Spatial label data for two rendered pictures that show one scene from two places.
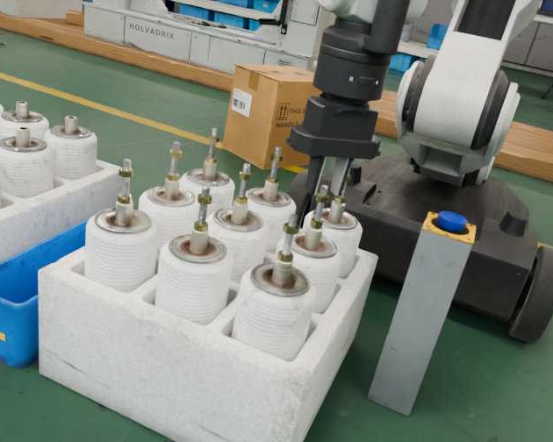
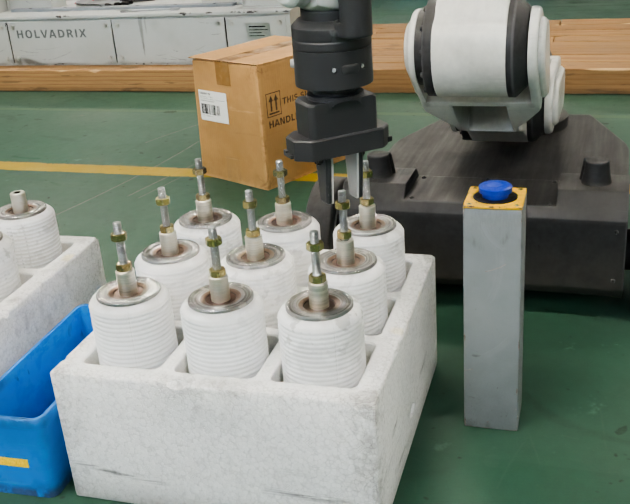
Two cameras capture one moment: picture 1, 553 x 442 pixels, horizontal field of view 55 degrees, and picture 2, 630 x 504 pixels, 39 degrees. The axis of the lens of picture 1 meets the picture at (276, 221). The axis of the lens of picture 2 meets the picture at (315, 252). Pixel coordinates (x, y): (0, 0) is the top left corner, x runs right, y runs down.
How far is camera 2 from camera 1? 0.33 m
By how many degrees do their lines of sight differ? 1
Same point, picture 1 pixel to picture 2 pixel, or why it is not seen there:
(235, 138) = (218, 157)
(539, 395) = not seen: outside the picture
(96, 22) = not seen: outside the picture
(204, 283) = (239, 332)
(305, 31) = not seen: outside the picture
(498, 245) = (581, 203)
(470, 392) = (588, 388)
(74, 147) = (31, 228)
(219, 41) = (153, 22)
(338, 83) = (321, 79)
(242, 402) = (315, 447)
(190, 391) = (255, 455)
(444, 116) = (465, 68)
